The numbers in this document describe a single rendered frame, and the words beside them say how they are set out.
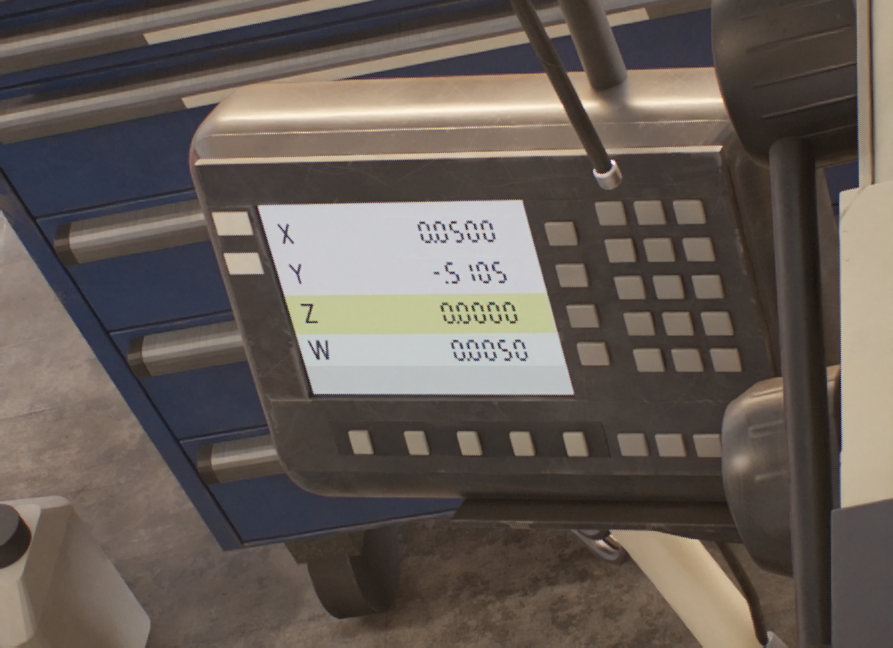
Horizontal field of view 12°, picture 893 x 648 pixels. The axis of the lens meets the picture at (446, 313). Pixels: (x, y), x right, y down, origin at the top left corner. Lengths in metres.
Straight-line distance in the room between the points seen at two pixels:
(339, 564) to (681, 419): 1.53
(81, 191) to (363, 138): 1.17
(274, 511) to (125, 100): 0.52
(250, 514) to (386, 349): 1.39
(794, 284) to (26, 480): 2.79
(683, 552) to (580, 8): 0.39
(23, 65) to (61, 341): 0.99
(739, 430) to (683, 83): 0.77
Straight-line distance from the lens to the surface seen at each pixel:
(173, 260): 3.45
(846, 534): 1.17
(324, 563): 3.76
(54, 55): 3.26
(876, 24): 1.35
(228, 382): 3.55
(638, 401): 2.25
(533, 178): 2.20
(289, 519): 3.68
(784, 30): 1.40
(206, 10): 3.21
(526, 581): 3.80
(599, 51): 2.20
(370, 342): 2.30
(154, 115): 3.33
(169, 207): 3.40
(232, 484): 3.66
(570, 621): 3.76
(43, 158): 3.39
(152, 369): 3.52
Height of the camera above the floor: 2.75
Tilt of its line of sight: 43 degrees down
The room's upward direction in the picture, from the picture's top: 29 degrees counter-clockwise
